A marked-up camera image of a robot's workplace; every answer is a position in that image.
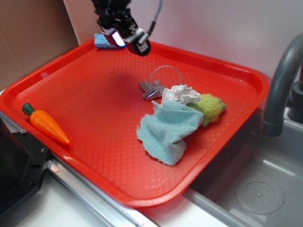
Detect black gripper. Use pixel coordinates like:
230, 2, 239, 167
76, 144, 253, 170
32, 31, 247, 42
92, 0, 138, 48

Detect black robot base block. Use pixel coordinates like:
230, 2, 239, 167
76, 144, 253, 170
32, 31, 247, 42
0, 121, 50, 217

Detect blue sponge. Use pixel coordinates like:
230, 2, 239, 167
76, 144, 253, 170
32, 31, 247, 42
94, 33, 119, 49

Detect brown cardboard panel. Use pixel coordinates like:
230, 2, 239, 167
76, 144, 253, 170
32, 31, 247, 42
0, 0, 78, 90

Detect crumpled white paper towel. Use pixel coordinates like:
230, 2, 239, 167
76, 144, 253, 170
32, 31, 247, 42
162, 85, 201, 105

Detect red plastic tray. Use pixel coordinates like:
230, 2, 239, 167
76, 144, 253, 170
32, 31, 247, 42
0, 41, 269, 208

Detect light blue microfiber cloth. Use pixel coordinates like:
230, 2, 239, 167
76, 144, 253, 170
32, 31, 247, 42
136, 101, 204, 166

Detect orange toy carrot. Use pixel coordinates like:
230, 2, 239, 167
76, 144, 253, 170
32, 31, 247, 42
22, 103, 70, 145

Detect green plush toy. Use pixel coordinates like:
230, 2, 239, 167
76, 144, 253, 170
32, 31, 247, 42
187, 94, 226, 127

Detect grey faucet spout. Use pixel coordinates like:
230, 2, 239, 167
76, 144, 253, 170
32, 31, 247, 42
261, 34, 303, 137

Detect dark faucet knob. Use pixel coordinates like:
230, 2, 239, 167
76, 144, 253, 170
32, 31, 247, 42
287, 67, 303, 123

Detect grey sink basin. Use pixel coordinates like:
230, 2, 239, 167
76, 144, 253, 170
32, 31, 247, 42
184, 110, 303, 227

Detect grey camera cable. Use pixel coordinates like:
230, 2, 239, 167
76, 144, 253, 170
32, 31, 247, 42
144, 0, 164, 38

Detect silver keys on ring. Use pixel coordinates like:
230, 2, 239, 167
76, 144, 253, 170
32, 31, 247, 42
138, 65, 182, 101

